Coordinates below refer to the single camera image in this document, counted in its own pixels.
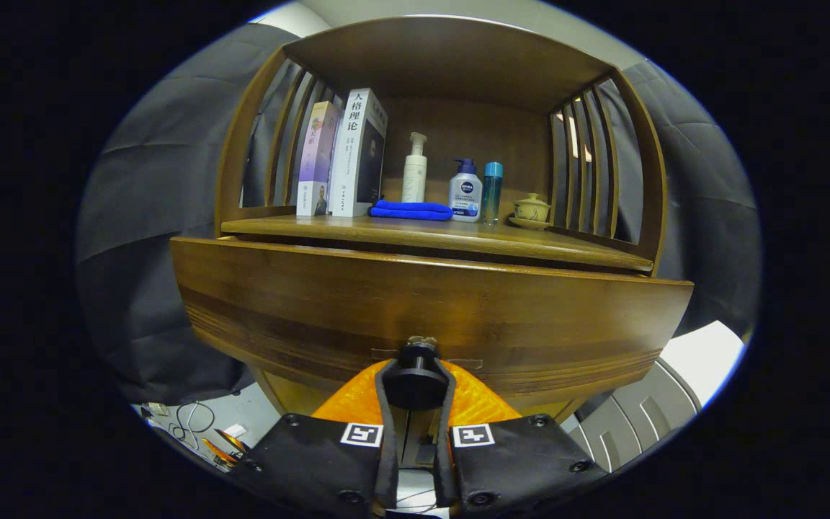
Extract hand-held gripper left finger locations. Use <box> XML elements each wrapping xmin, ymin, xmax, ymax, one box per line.
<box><xmin>230</xmin><ymin>358</ymin><xmax>400</xmax><ymax>519</ymax></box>

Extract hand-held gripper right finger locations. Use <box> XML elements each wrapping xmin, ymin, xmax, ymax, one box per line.
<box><xmin>433</xmin><ymin>358</ymin><xmax>609</xmax><ymax>516</ymax></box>

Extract black drawer knob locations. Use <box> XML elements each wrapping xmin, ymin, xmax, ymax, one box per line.
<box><xmin>384</xmin><ymin>335</ymin><xmax>450</xmax><ymax>412</ymax></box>

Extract wooden drawer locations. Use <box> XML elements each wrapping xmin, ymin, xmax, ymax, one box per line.
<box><xmin>170</xmin><ymin>236</ymin><xmax>695</xmax><ymax>415</ymax></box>

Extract wooden countertop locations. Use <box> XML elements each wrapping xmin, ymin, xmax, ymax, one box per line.
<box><xmin>220</xmin><ymin>213</ymin><xmax>655</xmax><ymax>273</ymax></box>

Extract wooden cabinet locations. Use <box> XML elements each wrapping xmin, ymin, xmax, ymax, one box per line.
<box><xmin>213</xmin><ymin>16</ymin><xmax>669</xmax><ymax>426</ymax></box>

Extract orange black floor tool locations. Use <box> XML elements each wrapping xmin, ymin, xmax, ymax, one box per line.
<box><xmin>201</xmin><ymin>429</ymin><xmax>249</xmax><ymax>468</ymax></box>

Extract grey ribbed object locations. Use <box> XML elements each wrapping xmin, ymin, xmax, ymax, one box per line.
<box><xmin>566</xmin><ymin>357</ymin><xmax>704</xmax><ymax>473</ymax></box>

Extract blue folded towel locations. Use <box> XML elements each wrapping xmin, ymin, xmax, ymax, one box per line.
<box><xmin>369</xmin><ymin>200</ymin><xmax>454</xmax><ymax>221</ymax></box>

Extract beige lidded teacup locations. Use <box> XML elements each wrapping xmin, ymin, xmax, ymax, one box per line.
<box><xmin>508</xmin><ymin>192</ymin><xmax>553</xmax><ymax>231</ymax></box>

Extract white bottle with blue cap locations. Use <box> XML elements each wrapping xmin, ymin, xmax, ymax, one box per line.
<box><xmin>448</xmin><ymin>158</ymin><xmax>483</xmax><ymax>223</ymax></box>

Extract teal bottle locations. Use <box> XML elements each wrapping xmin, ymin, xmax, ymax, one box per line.
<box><xmin>481</xmin><ymin>161</ymin><xmax>504</xmax><ymax>225</ymax></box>

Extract white side table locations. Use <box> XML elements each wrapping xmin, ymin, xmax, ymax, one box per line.
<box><xmin>656</xmin><ymin>321</ymin><xmax>746</xmax><ymax>408</ymax></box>

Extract white pump bottle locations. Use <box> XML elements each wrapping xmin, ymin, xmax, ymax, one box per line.
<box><xmin>401</xmin><ymin>131</ymin><xmax>429</xmax><ymax>204</ymax></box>

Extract thick white book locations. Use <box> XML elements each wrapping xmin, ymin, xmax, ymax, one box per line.
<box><xmin>329</xmin><ymin>88</ymin><xmax>388</xmax><ymax>218</ymax></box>

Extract purple book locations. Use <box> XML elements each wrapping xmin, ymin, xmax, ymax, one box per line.
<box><xmin>296</xmin><ymin>101</ymin><xmax>340</xmax><ymax>218</ymax></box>

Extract black backdrop cloth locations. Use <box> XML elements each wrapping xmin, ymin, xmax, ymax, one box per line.
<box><xmin>75</xmin><ymin>23</ymin><xmax>762</xmax><ymax>404</ymax></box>

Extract looped thin cable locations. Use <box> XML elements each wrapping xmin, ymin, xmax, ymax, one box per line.
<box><xmin>170</xmin><ymin>400</ymin><xmax>218</xmax><ymax>451</ymax></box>

